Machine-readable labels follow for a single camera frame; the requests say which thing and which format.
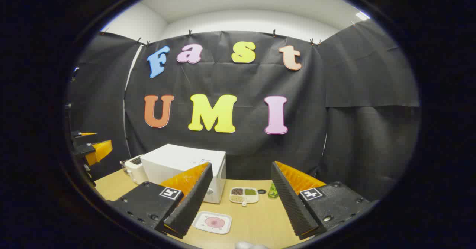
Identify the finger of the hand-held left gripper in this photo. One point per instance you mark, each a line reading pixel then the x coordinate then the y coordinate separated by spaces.
pixel 98 150
pixel 77 134

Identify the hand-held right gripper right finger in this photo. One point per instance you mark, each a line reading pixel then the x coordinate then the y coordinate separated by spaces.
pixel 292 204

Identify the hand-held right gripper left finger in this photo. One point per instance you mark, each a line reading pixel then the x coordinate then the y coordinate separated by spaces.
pixel 193 200

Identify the white square plate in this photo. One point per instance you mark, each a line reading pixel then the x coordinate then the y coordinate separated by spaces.
pixel 202 219

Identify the pink meat slice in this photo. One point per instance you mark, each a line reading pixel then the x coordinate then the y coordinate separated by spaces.
pixel 215 222

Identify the white microwave oven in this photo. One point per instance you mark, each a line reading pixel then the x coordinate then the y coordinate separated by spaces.
pixel 174 159

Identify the green plastic bottle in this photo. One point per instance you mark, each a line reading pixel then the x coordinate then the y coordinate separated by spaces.
pixel 273 193

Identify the white divided dish with grains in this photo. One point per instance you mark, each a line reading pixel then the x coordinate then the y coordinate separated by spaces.
pixel 250 200

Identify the white toaster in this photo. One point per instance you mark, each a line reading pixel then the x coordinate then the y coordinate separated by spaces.
pixel 135 171

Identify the ceiling light panel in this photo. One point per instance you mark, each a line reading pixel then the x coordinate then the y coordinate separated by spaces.
pixel 362 15

